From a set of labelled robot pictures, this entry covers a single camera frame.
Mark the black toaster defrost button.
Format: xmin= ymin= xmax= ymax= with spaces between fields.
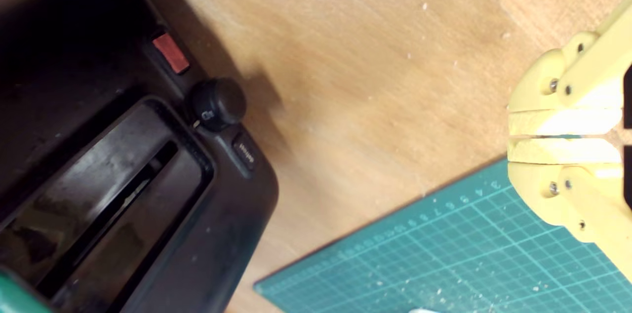
xmin=231 ymin=134 xmax=257 ymax=171

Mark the black two-slot toaster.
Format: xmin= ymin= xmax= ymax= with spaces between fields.
xmin=0 ymin=0 xmax=279 ymax=313

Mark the black toaster knob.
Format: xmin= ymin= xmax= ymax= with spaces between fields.
xmin=187 ymin=78 xmax=247 ymax=132

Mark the red toaster button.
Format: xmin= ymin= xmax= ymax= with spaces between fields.
xmin=152 ymin=33 xmax=190 ymax=75

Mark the green cutting mat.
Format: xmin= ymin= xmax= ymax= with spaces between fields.
xmin=253 ymin=157 xmax=632 ymax=313

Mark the green toaster lever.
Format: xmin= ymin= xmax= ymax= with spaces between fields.
xmin=0 ymin=269 xmax=52 ymax=313

